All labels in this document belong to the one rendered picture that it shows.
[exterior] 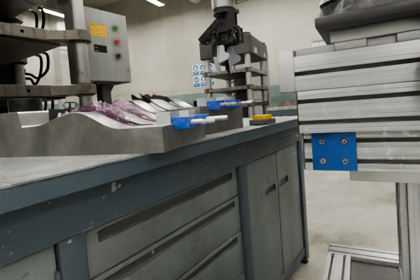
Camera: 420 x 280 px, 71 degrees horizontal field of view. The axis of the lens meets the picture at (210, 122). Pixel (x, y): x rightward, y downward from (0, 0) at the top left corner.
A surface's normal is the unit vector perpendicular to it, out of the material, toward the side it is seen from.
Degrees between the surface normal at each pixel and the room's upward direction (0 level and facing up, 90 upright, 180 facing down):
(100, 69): 90
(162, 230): 90
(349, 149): 90
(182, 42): 90
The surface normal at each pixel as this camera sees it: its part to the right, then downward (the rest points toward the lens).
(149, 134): -0.31, 0.07
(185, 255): 0.81, -0.04
